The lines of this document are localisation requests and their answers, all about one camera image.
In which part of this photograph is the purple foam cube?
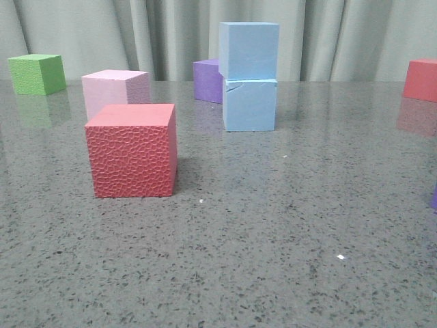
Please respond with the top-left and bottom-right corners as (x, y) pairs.
(193, 59), (223, 104)

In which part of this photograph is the large red textured foam cube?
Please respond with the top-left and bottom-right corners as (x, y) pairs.
(85, 103), (178, 198)

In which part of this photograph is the grey-green curtain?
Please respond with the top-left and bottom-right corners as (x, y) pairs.
(1, 1), (436, 81)

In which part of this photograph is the light blue cracked foam cube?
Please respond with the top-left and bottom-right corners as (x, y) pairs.
(223, 79), (277, 131)

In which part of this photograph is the purple cube at right edge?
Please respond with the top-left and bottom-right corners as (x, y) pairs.
(431, 187), (437, 209)

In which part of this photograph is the pink foam cube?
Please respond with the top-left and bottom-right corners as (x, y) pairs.
(81, 70), (151, 120)

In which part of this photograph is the red foam cube far right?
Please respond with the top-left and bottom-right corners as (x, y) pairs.
(403, 59), (437, 103)

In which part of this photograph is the green foam cube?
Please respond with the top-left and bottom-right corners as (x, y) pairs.
(8, 54), (66, 96)

